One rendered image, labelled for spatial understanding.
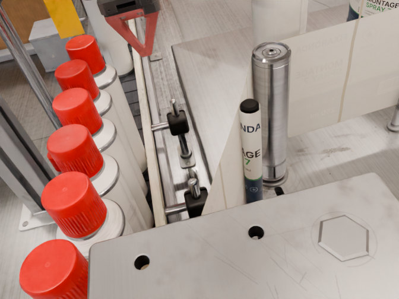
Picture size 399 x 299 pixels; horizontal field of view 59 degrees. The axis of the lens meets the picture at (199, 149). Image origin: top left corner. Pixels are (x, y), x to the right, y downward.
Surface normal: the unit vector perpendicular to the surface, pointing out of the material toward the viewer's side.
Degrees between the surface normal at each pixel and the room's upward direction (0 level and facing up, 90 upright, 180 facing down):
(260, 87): 90
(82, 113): 90
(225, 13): 0
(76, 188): 2
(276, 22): 92
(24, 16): 90
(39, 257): 2
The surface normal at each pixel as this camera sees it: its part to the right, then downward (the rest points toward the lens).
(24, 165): 0.20, 0.68
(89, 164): 0.70, 0.43
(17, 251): -0.14, -0.69
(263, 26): -0.66, 0.57
